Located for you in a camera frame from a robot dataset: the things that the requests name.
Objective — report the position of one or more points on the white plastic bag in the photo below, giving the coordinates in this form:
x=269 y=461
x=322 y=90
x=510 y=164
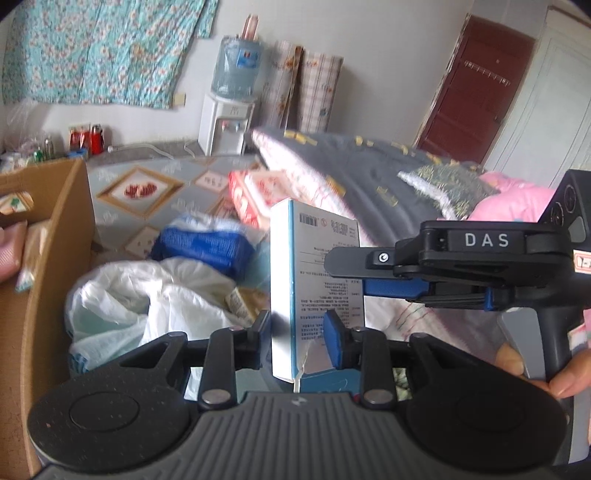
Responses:
x=138 y=295

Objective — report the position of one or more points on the blue packet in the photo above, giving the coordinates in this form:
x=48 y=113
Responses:
x=203 y=244

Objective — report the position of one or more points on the wall socket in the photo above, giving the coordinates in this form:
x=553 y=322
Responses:
x=178 y=99

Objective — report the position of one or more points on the person's right hand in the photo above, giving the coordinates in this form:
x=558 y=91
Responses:
x=572 y=381

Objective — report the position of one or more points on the white water dispenser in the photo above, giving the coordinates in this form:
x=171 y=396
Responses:
x=226 y=124

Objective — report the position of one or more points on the grey blanket with yellow print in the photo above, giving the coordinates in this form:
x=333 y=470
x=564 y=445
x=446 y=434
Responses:
x=369 y=175

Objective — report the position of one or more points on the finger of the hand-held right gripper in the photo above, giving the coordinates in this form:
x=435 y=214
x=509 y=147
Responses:
x=364 y=261
x=392 y=290

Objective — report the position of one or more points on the clear bag of cotton swabs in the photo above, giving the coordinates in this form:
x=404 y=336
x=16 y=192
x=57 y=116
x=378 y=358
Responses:
x=32 y=258

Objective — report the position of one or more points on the rolled plaid mat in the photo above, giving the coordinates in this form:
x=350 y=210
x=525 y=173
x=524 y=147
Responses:
x=321 y=92

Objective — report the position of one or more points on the clear plastic bag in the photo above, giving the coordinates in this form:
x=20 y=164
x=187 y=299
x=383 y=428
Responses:
x=23 y=129

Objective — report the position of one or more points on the dark red door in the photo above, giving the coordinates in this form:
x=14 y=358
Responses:
x=475 y=106

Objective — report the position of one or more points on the white and blue carton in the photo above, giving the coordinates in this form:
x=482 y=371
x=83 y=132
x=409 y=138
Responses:
x=318 y=286

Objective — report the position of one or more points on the red and white packet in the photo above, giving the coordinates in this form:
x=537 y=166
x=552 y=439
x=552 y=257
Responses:
x=258 y=194

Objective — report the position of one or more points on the door hook rail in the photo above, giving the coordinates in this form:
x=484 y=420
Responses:
x=485 y=71

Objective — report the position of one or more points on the dark floral pillow with lace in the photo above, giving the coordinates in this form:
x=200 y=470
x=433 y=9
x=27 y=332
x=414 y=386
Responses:
x=443 y=180

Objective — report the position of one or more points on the rolled floral mat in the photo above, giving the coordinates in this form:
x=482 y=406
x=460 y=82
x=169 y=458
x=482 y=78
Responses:
x=281 y=83

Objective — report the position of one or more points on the green mottled cloth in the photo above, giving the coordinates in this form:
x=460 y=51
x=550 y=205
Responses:
x=400 y=385

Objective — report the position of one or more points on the white wardrobe door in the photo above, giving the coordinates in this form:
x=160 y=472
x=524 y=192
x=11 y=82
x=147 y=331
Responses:
x=554 y=115

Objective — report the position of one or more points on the green can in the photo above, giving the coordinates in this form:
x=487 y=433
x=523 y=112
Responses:
x=38 y=154

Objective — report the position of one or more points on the fruit print table cover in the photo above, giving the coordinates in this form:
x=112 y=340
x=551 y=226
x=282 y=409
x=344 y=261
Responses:
x=184 y=184

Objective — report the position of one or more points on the brown cardboard box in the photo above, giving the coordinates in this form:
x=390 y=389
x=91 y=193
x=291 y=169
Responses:
x=55 y=258

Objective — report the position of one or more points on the red bottle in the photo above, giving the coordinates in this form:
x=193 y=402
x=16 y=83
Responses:
x=97 y=138

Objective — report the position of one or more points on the teal floral wall cloth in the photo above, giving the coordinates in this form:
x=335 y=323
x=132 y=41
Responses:
x=101 y=46

